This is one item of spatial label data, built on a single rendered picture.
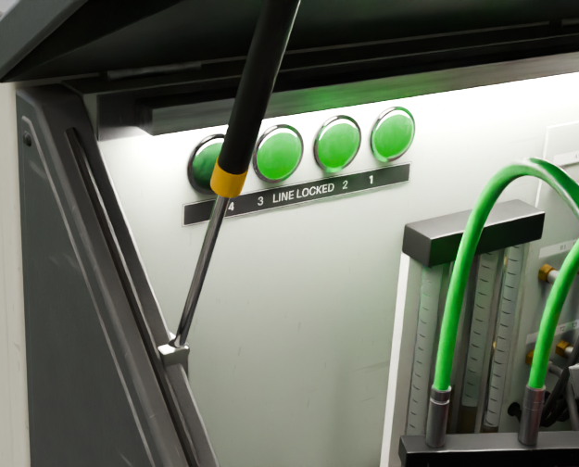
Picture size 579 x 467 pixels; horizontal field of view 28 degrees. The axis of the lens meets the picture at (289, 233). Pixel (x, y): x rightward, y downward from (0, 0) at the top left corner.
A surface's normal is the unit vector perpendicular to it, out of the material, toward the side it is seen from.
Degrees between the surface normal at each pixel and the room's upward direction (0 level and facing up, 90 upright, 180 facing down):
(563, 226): 90
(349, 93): 90
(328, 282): 90
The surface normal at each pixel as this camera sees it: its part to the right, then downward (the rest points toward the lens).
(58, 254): -0.83, 0.18
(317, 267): 0.55, 0.36
